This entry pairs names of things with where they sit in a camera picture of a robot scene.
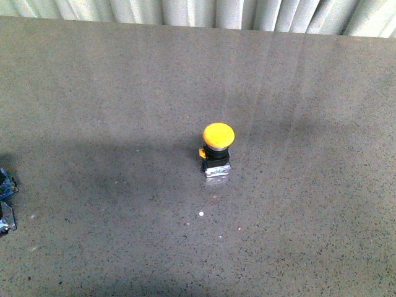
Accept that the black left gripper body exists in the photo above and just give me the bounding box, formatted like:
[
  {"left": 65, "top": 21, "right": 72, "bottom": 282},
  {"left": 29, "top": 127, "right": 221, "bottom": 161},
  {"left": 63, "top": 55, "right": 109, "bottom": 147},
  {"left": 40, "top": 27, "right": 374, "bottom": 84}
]
[{"left": 1, "top": 153, "right": 18, "bottom": 237}]

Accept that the yellow mushroom push button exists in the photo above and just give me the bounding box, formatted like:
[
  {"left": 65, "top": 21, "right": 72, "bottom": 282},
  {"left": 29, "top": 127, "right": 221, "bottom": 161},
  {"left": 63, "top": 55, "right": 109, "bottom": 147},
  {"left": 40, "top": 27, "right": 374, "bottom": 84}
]
[{"left": 198, "top": 122, "right": 235, "bottom": 184}]

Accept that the white pleated curtain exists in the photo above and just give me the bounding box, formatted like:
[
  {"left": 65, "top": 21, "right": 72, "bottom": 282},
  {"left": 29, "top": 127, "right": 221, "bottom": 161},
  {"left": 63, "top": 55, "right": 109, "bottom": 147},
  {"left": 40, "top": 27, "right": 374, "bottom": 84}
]
[{"left": 1, "top": 0, "right": 395, "bottom": 38}]

